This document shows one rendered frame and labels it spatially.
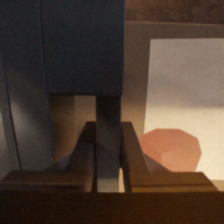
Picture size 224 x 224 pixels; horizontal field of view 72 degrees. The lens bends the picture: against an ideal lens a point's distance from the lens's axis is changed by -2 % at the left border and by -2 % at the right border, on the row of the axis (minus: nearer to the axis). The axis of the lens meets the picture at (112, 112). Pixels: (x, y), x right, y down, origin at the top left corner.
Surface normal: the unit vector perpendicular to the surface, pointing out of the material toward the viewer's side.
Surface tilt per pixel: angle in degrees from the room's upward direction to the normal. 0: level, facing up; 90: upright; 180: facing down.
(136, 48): 0
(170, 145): 38
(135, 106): 0
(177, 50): 0
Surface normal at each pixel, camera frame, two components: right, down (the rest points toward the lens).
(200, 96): 0.00, 0.28
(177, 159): 0.27, 0.28
